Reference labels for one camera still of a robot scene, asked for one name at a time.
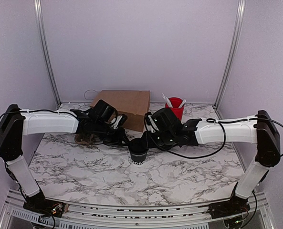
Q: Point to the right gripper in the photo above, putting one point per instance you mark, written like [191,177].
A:
[150,143]

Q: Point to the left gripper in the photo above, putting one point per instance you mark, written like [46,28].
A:
[120,137]

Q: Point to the black paper coffee cup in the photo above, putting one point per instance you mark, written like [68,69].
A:
[138,159]

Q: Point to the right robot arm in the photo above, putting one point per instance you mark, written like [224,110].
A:
[165,131]

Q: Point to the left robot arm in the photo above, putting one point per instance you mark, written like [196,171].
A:
[102,121]

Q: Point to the cardboard cup carrier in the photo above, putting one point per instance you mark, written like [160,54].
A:
[84,139]

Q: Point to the brown paper bag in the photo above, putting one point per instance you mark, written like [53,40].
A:
[134,104]

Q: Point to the red cylindrical holder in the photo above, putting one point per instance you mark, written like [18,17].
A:
[175,103]

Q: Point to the white stirrer left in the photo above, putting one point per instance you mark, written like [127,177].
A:
[168,102]

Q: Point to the white stirrer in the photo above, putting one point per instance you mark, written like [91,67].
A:
[182,103]
[168,102]

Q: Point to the white stirrer right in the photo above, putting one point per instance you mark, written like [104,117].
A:
[182,103]

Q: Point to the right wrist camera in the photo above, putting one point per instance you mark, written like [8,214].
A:
[150,122]

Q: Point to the right aluminium frame post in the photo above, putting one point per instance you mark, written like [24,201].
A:
[232,51]

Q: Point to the aluminium frame post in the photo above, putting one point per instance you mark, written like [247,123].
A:
[45,50]
[232,51]

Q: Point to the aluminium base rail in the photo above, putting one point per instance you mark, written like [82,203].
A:
[71,215]

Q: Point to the left aluminium frame post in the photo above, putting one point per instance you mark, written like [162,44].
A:
[45,50]

